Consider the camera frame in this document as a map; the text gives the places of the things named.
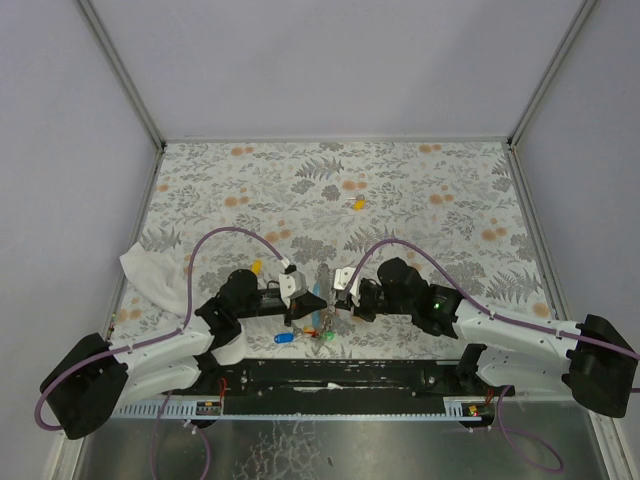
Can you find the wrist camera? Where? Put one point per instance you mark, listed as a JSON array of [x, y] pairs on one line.
[[292, 284], [345, 280]]

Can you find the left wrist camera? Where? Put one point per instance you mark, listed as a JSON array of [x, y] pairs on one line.
[[292, 284]]

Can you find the yellow tag key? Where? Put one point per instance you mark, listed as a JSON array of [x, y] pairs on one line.
[[256, 267], [358, 202]]

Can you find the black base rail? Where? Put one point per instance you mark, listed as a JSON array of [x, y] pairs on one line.
[[341, 387]]

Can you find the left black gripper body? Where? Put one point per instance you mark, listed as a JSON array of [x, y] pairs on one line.
[[289, 308]]

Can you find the yellow tag key far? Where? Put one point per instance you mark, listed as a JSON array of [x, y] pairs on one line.
[[358, 202]]

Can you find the blue tag key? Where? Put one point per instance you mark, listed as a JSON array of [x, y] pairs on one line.
[[284, 338]]

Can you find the white cloth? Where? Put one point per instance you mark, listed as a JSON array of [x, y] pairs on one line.
[[159, 279]]

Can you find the yellow tag key near left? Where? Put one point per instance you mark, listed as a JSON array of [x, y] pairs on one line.
[[256, 267]]

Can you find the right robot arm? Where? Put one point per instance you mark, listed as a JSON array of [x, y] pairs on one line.
[[588, 359]]

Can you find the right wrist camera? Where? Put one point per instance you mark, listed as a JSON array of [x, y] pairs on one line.
[[345, 280]]

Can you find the floral table mat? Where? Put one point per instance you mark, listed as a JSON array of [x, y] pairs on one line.
[[449, 210]]

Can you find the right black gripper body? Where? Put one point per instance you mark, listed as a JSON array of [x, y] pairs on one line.
[[353, 303]]

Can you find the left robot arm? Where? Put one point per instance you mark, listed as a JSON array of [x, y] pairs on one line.
[[98, 376]]

